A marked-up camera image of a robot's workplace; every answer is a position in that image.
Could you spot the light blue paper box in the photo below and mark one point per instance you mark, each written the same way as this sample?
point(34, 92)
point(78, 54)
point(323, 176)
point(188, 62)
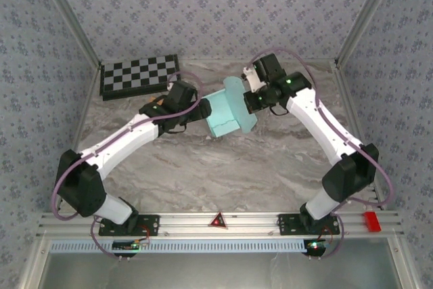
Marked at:
point(226, 116)

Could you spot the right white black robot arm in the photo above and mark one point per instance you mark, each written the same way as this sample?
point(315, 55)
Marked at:
point(321, 123)

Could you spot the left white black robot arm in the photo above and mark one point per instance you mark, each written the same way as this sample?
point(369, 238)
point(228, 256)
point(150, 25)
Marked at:
point(118, 140)

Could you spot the small orange block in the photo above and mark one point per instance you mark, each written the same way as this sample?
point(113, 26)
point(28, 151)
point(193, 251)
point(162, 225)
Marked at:
point(158, 101)

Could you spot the black grey chessboard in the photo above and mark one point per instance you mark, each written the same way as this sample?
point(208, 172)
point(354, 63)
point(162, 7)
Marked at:
point(140, 76)

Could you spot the red black triangle emblem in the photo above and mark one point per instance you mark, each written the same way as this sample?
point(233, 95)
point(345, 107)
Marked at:
point(218, 221)

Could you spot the small circuit board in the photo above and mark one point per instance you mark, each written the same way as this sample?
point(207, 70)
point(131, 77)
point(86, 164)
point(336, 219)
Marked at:
point(314, 246)
point(128, 246)

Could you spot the long red block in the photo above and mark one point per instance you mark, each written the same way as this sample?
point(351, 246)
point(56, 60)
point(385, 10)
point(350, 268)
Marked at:
point(371, 222)

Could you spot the grey metal panel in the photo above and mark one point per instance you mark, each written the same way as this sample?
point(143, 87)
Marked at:
point(220, 270)

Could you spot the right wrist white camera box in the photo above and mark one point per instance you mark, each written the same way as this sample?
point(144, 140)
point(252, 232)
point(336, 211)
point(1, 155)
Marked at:
point(253, 79)

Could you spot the aluminium side rail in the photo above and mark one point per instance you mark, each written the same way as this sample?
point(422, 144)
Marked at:
point(79, 126)
point(352, 106)

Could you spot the aluminium frame post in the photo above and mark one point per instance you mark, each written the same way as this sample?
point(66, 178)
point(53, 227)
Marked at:
point(368, 15)
point(67, 15)

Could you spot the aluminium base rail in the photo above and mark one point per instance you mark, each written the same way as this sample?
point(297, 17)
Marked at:
point(243, 226)

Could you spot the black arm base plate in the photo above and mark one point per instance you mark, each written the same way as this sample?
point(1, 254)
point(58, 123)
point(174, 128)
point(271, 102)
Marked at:
point(149, 224)
point(287, 224)

